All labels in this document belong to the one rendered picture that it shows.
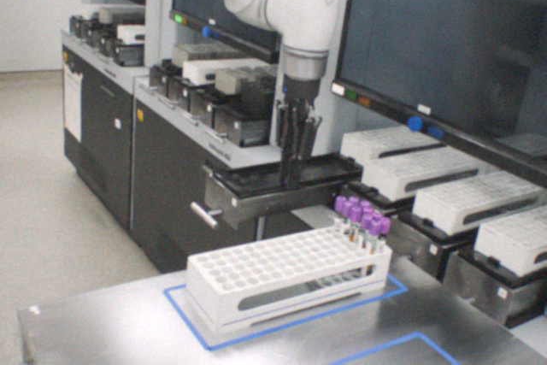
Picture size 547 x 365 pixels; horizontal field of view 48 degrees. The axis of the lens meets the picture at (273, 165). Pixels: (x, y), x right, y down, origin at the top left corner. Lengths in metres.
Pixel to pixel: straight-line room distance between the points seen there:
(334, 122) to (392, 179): 0.28
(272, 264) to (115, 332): 0.22
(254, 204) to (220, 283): 0.44
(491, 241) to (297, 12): 0.53
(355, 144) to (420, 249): 0.35
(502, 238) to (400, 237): 0.21
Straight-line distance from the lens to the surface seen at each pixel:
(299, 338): 0.85
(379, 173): 1.31
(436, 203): 1.21
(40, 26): 4.73
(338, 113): 1.49
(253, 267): 0.86
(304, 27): 1.16
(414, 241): 1.22
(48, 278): 2.46
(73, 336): 0.84
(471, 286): 1.16
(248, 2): 1.24
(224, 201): 1.27
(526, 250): 1.12
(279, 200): 1.28
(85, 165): 2.94
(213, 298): 0.82
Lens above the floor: 1.34
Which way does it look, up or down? 22 degrees down
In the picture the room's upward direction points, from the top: 7 degrees clockwise
